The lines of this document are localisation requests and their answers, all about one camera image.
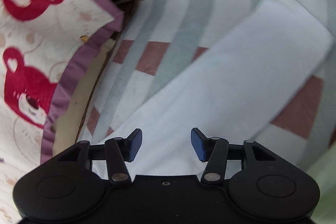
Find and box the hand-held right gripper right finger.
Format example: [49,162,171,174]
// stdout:
[191,127,277,184]

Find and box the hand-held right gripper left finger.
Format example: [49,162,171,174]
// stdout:
[56,129,143,185]

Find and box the beige bed base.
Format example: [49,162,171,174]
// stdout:
[52,38,118,156]

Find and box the white t-shirt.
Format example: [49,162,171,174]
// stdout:
[92,0,332,177]

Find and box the bear printed bed cover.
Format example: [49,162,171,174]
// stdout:
[0,0,125,224]

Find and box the plaid floor mat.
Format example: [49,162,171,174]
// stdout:
[79,0,336,177]

